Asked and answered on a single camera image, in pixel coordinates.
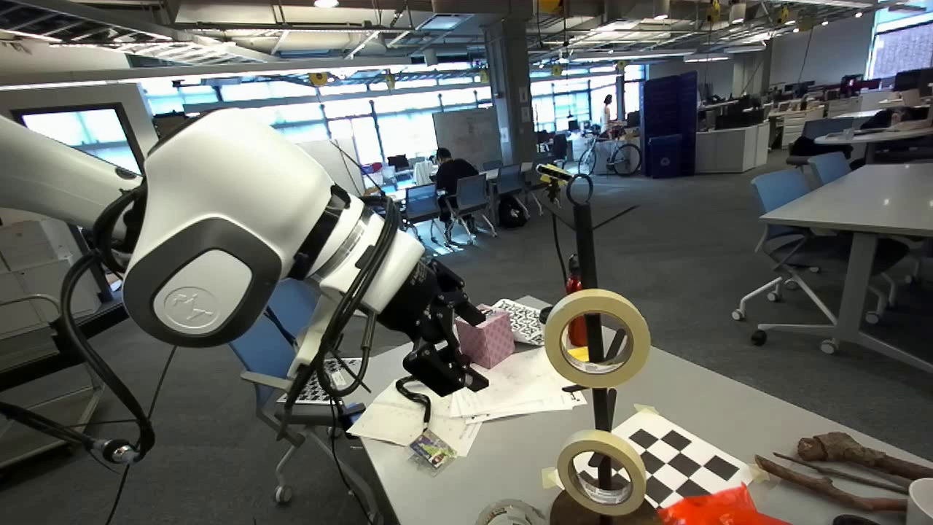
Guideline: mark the thick brown wooden branch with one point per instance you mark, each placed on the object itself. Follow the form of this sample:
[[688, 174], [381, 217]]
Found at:
[[847, 450]]

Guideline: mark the black camera on thin stand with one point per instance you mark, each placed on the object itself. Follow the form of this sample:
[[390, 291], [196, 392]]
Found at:
[[554, 174]]

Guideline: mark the yellow sticky notes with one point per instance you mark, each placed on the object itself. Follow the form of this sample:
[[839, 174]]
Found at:
[[578, 357]]

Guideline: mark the seated person dark clothes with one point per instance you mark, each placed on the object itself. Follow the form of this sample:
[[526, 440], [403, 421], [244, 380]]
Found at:
[[451, 176]]

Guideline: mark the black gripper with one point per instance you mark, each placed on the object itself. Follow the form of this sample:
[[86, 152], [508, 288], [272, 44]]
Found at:
[[427, 303]]

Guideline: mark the blue office chair white base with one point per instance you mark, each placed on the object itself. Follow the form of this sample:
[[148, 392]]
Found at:
[[782, 190]]

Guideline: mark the black white checkerboard sheet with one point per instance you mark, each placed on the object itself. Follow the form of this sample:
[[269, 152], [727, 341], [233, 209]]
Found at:
[[679, 457]]

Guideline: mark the blue padded chair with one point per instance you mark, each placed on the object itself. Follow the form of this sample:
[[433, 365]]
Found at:
[[262, 351]]

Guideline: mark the white paper sheets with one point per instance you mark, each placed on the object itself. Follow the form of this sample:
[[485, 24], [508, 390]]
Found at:
[[526, 390]]

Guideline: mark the white keyboard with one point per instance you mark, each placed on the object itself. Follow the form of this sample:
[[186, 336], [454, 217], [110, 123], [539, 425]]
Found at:
[[314, 394]]

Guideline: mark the white low cabinet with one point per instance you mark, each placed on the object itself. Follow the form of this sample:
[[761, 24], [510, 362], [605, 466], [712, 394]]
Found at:
[[730, 151]]

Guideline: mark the blue cabinet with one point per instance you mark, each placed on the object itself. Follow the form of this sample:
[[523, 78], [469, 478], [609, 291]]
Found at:
[[667, 119]]

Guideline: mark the black pole wooden base holder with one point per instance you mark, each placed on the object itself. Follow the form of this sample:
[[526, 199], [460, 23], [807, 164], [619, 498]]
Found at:
[[600, 411]]

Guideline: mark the beige masking tape roll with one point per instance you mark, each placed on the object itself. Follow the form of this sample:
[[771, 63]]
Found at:
[[629, 332], [635, 478]]

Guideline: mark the pink patterned tissue box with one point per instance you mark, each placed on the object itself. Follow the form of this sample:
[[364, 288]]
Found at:
[[489, 341]]

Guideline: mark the white plastic mount bracket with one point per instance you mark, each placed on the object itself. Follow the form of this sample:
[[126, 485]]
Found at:
[[314, 332]]

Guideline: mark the red bottle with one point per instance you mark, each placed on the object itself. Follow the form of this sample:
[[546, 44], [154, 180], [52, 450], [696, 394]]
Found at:
[[571, 336]]

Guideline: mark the grey office table white legs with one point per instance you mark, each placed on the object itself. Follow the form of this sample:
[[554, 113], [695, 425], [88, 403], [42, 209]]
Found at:
[[864, 199]]

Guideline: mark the white mug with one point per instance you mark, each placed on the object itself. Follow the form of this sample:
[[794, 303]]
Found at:
[[921, 499]]

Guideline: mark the grey duct tape roll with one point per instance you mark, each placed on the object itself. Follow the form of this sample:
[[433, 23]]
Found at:
[[510, 516]]

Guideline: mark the long brown wooden branch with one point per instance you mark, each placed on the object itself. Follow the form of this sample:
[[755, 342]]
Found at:
[[826, 491]]

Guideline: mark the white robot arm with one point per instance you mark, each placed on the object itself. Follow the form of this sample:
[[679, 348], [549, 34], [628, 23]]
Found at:
[[212, 224]]

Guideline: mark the black bag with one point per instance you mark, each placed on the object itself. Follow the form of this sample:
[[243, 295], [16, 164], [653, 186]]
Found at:
[[510, 212]]

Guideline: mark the small colourful card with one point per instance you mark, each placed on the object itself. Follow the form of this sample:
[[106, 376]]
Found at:
[[433, 450]]

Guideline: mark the parked bicycle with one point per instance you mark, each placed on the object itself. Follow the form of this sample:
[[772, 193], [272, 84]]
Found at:
[[625, 158]]

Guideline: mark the orange plastic bag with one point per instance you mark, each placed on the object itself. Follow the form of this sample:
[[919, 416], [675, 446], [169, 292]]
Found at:
[[718, 513]]

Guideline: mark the black white marker tag sheet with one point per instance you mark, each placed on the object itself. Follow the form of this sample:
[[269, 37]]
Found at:
[[526, 320]]

